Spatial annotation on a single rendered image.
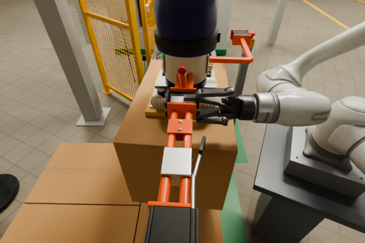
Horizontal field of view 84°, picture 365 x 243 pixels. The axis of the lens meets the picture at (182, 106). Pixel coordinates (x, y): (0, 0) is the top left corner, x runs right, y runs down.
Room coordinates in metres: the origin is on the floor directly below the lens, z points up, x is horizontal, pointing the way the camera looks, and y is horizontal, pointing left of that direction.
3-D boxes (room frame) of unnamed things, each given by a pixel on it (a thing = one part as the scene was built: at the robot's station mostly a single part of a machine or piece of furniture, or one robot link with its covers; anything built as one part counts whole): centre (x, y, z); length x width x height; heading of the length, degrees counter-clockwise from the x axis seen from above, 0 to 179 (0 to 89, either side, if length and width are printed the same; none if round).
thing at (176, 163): (0.26, 0.01, 1.20); 0.07 x 0.07 x 0.04; 87
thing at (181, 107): (0.47, 0.00, 1.20); 0.10 x 0.08 x 0.06; 87
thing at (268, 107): (0.45, -0.23, 1.20); 0.09 x 0.06 x 0.09; 179
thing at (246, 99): (0.45, -0.16, 1.20); 0.09 x 0.07 x 0.08; 89
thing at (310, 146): (0.60, -0.66, 0.88); 0.22 x 0.18 x 0.06; 152
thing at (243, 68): (1.51, -0.51, 0.50); 0.07 x 0.07 x 1.00; 89
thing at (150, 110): (0.72, 0.08, 1.09); 0.34 x 0.10 x 0.05; 177
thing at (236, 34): (1.01, -0.29, 1.20); 0.09 x 0.08 x 0.05; 87
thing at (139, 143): (0.71, 0.00, 0.87); 0.60 x 0.40 x 0.40; 174
